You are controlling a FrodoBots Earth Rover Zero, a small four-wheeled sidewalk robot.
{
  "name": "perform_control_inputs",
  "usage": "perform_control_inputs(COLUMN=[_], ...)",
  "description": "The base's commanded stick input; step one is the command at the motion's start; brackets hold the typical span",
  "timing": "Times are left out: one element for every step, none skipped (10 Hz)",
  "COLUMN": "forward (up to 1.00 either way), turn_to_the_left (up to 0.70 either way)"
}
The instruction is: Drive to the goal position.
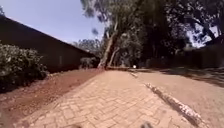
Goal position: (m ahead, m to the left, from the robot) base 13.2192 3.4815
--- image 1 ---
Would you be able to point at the stone kerb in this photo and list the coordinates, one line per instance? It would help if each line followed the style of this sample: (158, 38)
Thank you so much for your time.
(173, 104)

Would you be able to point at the bare red dirt strip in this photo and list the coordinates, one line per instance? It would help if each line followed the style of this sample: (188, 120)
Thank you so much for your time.
(43, 90)

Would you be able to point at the red brick path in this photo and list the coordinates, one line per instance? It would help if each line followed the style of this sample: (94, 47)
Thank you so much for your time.
(110, 100)

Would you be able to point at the dark boundary wall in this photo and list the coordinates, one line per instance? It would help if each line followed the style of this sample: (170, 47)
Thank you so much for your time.
(50, 46)

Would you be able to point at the small grey bush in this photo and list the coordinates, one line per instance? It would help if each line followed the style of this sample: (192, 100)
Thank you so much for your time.
(87, 62)

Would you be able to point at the leaning tree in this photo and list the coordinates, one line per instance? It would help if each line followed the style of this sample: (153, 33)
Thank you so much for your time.
(107, 51)

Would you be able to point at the dark green hedge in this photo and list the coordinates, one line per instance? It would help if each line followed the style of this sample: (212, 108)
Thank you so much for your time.
(20, 66)

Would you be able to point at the wooden fence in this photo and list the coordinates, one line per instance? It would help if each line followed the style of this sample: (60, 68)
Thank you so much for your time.
(200, 56)

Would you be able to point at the group of tall trees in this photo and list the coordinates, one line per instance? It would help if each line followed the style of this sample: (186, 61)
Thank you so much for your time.
(160, 33)

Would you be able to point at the paved road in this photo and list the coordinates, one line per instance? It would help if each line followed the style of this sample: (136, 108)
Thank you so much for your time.
(200, 96)

